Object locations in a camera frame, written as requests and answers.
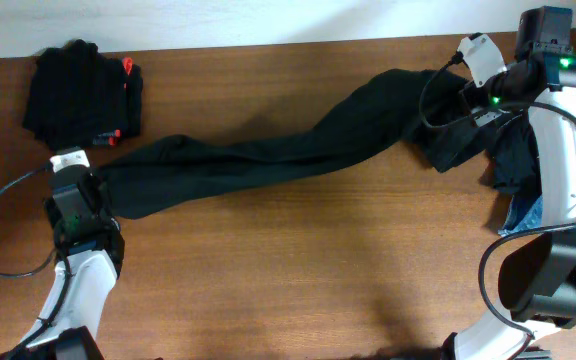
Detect black trousers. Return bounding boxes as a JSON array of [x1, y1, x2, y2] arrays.
[[96, 69, 496, 219]]

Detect blue denim jeans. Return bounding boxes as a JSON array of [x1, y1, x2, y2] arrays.
[[498, 195, 543, 236]]

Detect right black cable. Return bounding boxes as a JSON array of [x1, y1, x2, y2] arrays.
[[417, 52, 576, 360]]

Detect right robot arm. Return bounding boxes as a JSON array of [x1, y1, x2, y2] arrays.
[[441, 6, 576, 359]]

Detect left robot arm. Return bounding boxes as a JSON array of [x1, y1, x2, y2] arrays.
[[0, 165, 125, 359]]

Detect folded black clothes stack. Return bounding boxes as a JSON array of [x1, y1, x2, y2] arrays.
[[21, 39, 144, 151]]

